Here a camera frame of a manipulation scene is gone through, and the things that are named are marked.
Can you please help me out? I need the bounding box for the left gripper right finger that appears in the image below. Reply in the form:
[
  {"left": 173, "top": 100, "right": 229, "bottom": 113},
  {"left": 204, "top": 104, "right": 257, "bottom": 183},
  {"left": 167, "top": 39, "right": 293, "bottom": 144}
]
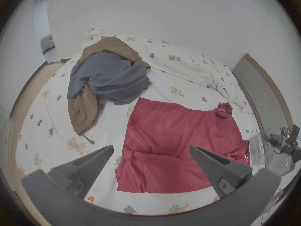
[{"left": 190, "top": 145, "right": 253, "bottom": 198}]

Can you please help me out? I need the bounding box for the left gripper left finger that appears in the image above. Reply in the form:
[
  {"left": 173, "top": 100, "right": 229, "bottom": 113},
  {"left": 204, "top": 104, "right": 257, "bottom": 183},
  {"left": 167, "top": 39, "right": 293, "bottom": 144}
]
[{"left": 47, "top": 145, "right": 115, "bottom": 199}]

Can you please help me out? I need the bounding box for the clear plastic box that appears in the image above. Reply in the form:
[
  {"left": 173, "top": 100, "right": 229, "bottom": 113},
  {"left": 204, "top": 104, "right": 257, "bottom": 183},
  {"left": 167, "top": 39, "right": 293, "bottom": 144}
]
[{"left": 249, "top": 129, "right": 274, "bottom": 165}]

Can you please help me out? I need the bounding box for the brown garment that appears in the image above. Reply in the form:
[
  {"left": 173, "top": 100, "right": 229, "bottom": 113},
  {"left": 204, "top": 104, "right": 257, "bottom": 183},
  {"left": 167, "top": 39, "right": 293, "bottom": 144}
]
[{"left": 67, "top": 36, "right": 151, "bottom": 145}]

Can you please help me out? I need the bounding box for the red garment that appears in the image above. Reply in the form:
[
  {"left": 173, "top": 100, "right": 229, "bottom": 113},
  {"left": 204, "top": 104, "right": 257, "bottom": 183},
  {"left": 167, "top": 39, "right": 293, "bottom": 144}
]
[{"left": 115, "top": 97, "right": 251, "bottom": 194}]

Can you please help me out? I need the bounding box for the pale bedside table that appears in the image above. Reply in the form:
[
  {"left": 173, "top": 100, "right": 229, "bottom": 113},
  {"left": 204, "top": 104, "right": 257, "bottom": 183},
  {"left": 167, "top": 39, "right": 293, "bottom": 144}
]
[{"left": 249, "top": 129, "right": 296, "bottom": 175}]

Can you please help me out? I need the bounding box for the grey garment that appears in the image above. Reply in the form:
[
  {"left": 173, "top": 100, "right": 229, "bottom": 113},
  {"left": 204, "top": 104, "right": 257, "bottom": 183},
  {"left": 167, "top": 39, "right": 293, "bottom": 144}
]
[{"left": 67, "top": 52, "right": 151, "bottom": 105}]

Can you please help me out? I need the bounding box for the bed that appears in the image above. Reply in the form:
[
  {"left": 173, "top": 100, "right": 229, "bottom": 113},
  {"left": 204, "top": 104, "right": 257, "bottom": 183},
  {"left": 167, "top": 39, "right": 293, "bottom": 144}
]
[{"left": 9, "top": 27, "right": 295, "bottom": 217}]

